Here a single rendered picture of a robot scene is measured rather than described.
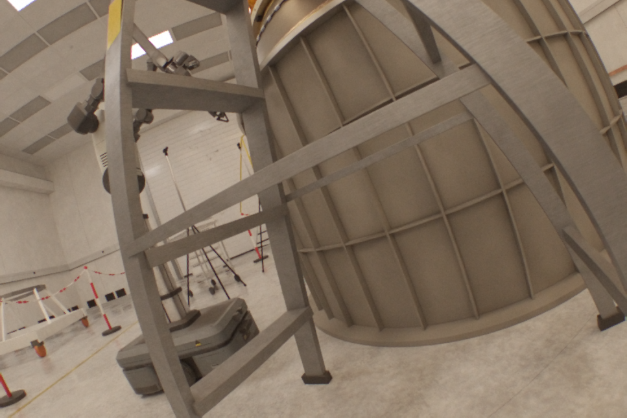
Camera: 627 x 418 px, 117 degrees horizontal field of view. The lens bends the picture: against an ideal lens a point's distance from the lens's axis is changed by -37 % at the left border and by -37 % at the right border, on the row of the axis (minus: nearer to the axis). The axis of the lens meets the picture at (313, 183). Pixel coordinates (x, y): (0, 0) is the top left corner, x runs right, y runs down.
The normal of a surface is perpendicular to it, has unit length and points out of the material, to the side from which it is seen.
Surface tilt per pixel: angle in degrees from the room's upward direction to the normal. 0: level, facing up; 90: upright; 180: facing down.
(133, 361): 90
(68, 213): 90
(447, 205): 90
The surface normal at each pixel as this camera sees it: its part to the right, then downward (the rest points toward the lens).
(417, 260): -0.55, 0.18
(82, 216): 0.15, -0.13
